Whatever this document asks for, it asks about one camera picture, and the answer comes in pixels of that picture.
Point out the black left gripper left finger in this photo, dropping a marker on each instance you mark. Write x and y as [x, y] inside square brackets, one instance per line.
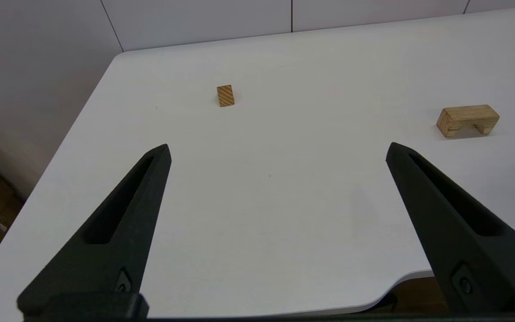
[123, 250]

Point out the arched wooden building block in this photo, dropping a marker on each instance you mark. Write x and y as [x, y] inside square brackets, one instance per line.
[466, 114]

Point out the triangular striped wooden block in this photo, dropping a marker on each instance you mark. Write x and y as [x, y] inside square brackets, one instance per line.
[225, 95]

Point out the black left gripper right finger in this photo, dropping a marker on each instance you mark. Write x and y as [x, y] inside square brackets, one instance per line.
[463, 223]

